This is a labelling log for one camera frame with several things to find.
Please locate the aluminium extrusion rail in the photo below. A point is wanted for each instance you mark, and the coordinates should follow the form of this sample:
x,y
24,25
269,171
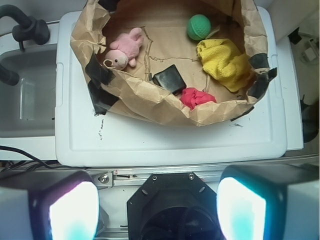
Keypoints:
x,y
136,176

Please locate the pink plush bunny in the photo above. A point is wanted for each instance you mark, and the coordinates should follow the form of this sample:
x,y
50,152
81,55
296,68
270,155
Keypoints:
x,y
124,50

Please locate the black octagonal mount plate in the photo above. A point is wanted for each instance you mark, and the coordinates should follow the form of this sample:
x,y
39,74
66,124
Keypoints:
x,y
173,206

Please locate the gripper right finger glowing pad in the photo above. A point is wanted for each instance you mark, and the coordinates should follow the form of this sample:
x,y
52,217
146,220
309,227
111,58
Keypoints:
x,y
269,202

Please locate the brown paper bag tray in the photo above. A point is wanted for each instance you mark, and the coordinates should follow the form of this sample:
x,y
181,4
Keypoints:
x,y
173,62

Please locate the green foam ball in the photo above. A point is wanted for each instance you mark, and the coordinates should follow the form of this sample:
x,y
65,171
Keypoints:
x,y
198,27

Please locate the red crumpled cloth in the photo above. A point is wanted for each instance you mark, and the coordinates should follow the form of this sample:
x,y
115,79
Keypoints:
x,y
191,97

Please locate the yellow knitted cloth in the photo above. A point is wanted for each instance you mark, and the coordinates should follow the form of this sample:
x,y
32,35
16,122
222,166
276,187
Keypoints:
x,y
224,62

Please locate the white power adapter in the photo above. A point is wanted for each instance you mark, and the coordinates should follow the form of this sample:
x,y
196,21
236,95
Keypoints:
x,y
312,51

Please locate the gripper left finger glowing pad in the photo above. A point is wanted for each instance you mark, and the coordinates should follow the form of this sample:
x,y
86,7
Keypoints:
x,y
48,205

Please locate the white plastic cooler lid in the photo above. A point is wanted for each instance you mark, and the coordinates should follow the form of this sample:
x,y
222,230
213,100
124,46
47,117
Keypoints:
x,y
85,139

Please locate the black rectangular block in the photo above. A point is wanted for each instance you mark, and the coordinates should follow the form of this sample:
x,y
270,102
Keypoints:
x,y
169,79

